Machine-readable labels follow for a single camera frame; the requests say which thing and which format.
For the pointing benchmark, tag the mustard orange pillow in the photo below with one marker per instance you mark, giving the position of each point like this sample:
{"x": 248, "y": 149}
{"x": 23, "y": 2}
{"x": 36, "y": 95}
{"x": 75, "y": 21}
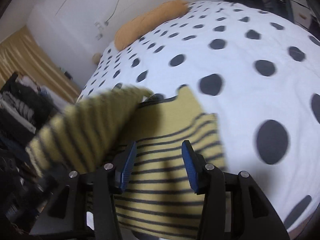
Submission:
{"x": 142, "y": 24}

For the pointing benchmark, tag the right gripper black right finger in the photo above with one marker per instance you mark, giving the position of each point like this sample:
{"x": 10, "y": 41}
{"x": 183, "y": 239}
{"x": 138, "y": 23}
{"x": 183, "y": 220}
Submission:
{"x": 234, "y": 205}

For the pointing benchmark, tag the white black-dotted bed cover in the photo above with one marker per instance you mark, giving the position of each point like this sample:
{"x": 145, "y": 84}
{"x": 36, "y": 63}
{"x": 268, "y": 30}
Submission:
{"x": 257, "y": 72}

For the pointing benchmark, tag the beige round plush toy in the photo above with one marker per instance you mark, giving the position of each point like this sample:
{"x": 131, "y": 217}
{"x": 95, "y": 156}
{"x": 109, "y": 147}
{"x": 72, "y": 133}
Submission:
{"x": 96, "y": 58}

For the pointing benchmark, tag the white drawer cabinet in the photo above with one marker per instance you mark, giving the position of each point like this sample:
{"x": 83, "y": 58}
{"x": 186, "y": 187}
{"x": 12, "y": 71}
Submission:
{"x": 301, "y": 13}

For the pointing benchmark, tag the yellow striped curtain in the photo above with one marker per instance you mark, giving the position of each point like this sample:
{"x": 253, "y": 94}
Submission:
{"x": 20, "y": 53}

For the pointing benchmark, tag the yellow grey-striped knit sweater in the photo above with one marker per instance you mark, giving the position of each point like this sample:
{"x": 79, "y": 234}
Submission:
{"x": 158, "y": 200}

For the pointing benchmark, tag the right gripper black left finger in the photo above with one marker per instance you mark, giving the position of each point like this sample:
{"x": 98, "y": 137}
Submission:
{"x": 81, "y": 206}

